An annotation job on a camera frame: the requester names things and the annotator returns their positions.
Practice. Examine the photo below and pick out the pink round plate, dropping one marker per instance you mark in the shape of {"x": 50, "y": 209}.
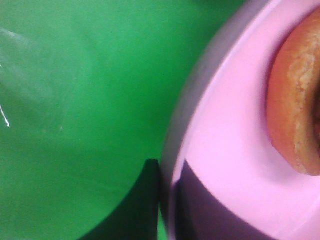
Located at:
{"x": 219, "y": 128}

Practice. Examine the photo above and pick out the burger with lettuce and cheese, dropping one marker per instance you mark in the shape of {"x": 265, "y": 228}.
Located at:
{"x": 293, "y": 101}

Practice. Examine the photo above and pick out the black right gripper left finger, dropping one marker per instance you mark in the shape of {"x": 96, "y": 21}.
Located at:
{"x": 137, "y": 216}

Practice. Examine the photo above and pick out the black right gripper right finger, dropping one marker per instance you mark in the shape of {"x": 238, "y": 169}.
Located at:
{"x": 198, "y": 215}

